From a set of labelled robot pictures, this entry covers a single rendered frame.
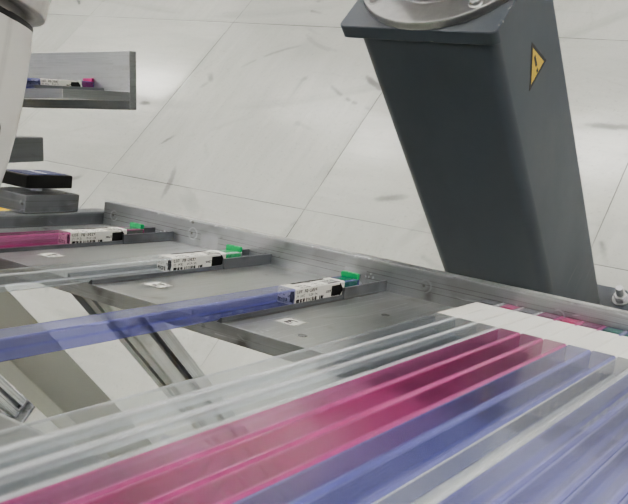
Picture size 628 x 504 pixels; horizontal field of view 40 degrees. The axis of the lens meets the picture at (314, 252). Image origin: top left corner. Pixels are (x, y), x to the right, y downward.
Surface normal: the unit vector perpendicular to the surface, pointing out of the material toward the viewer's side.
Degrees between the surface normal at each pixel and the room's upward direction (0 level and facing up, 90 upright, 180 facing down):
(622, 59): 0
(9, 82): 93
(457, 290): 44
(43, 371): 90
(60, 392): 90
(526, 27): 90
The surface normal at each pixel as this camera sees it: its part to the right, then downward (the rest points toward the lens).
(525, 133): 0.82, 0.18
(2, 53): 0.92, 0.07
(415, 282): -0.56, 0.06
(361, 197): -0.32, -0.64
